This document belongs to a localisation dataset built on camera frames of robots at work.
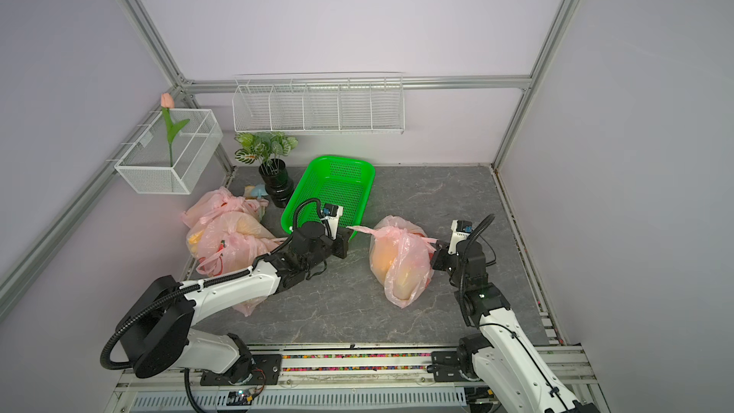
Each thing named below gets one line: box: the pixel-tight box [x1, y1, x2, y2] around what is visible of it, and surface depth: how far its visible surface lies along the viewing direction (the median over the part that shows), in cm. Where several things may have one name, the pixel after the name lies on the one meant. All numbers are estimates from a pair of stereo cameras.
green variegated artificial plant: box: [234, 130, 300, 176], surface depth 93 cm
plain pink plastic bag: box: [345, 215, 438, 308], surface depth 79 cm
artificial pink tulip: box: [160, 91, 191, 168], surface depth 86 cm
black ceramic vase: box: [258, 158, 295, 209], surface depth 101 cm
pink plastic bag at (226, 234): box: [180, 186, 287, 277], surface depth 86 cm
